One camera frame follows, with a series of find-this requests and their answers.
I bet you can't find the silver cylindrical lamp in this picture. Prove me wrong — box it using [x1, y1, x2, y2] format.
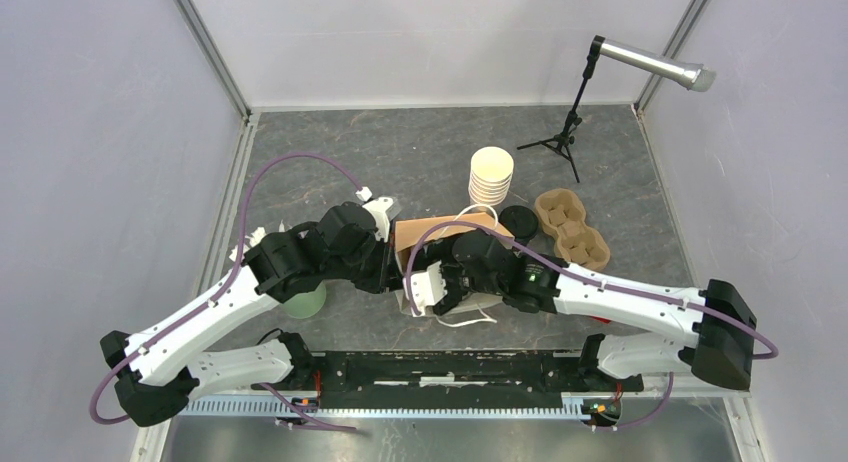
[593, 36, 717, 92]

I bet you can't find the white wrapped straws bundle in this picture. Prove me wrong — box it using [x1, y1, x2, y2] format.
[228, 226, 269, 262]

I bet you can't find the purple cable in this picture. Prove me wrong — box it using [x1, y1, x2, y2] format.
[89, 152, 366, 434]
[404, 220, 780, 431]

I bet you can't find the green cup holder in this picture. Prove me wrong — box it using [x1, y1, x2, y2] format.
[282, 282, 327, 319]

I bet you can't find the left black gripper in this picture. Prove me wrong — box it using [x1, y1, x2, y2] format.
[325, 230, 406, 294]

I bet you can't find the brown paper bag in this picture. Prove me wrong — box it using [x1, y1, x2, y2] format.
[394, 204, 514, 325]

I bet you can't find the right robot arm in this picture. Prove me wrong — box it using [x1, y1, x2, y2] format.
[410, 229, 757, 391]

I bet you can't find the stack of white paper cups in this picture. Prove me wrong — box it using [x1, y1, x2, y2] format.
[468, 146, 514, 206]

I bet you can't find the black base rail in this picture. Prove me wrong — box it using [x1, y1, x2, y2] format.
[273, 350, 644, 410]

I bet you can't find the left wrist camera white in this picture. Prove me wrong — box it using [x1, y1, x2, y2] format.
[355, 186, 401, 242]

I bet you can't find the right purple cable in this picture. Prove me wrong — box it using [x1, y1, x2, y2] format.
[404, 220, 780, 431]

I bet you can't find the black coffee lid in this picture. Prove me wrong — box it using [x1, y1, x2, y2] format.
[499, 205, 540, 245]

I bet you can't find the brown pulp cup carrier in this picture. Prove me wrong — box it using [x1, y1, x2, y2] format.
[534, 188, 611, 271]

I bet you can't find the black tripod stand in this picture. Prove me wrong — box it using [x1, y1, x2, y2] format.
[517, 35, 605, 183]

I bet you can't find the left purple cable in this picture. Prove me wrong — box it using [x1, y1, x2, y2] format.
[89, 152, 366, 434]

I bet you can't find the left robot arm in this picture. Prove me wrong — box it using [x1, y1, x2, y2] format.
[100, 197, 400, 427]

